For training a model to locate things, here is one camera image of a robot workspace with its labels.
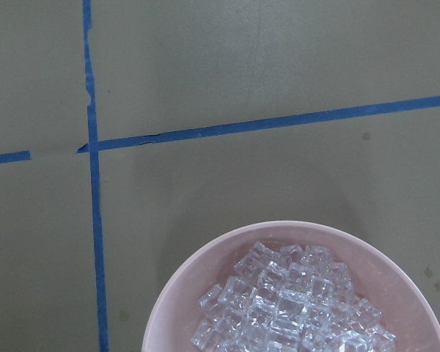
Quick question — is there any pink bowl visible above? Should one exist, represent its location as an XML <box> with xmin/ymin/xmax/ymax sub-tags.
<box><xmin>142</xmin><ymin>221</ymin><xmax>440</xmax><ymax>351</ymax></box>

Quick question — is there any pile of clear ice cubes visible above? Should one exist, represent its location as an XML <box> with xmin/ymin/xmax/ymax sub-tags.
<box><xmin>191</xmin><ymin>242</ymin><xmax>397</xmax><ymax>351</ymax></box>

